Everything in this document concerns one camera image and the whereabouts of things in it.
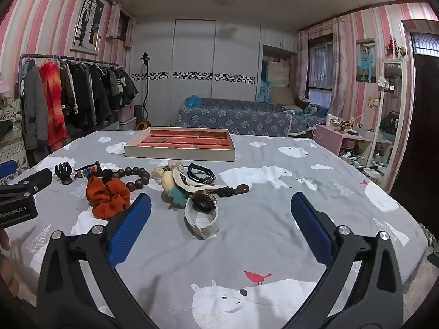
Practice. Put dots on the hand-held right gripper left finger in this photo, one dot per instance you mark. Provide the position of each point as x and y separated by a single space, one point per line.
129 228

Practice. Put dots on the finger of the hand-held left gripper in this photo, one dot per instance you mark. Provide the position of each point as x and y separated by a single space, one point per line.
34 179
7 169

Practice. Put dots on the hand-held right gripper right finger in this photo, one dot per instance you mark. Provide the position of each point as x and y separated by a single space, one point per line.
312 228

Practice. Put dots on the orange scrunchie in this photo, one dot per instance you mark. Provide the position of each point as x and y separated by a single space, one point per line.
104 195

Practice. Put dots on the black scrunchie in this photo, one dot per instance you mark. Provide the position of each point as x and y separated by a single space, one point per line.
108 175

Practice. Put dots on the red lined jewelry tray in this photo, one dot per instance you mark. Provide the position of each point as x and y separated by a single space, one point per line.
178 137

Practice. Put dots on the floral lace fabric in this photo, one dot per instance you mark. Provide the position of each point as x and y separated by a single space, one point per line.
12 144

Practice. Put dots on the black claw hair clip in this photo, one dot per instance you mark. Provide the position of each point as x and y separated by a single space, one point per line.
64 173

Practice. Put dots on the grey coat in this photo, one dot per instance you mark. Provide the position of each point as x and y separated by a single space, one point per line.
32 106

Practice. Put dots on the orange jacket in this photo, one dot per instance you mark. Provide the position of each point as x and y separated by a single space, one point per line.
51 102

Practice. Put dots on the pink nightstand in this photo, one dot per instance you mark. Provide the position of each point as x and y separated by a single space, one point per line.
329 137

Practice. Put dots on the garment steamer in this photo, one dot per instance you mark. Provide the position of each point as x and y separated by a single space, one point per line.
145 123

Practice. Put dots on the row of dark clothes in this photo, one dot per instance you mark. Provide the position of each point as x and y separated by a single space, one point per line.
96 92

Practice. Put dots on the plastic storage box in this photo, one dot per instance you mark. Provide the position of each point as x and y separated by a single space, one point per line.
127 120

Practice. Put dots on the metal clothes rack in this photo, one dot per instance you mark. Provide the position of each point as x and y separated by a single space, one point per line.
68 57

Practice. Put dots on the white framed standing mirror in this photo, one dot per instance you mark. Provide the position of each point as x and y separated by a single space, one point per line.
389 120

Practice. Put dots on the bed with blue patterned cover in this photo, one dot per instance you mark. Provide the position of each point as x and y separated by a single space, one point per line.
233 118

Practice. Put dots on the blue plush toy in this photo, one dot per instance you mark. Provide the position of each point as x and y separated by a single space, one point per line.
192 102

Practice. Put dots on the pink floral curtain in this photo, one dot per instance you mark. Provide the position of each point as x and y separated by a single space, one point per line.
339 75
302 65

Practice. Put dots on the barred window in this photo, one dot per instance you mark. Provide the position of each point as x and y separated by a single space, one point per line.
320 72

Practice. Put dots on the small window pink curtain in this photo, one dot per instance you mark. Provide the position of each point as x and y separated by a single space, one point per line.
118 24

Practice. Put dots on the white wardrobe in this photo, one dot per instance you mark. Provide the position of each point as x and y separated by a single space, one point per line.
195 54

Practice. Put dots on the red flower decoration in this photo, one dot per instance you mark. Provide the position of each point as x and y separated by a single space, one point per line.
396 48

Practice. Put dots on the round ceiling light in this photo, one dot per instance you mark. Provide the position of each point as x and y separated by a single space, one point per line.
221 0

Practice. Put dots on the framed wedding wall poster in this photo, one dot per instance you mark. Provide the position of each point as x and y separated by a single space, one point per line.
88 20

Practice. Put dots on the couple wall poster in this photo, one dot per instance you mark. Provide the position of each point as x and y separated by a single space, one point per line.
365 60

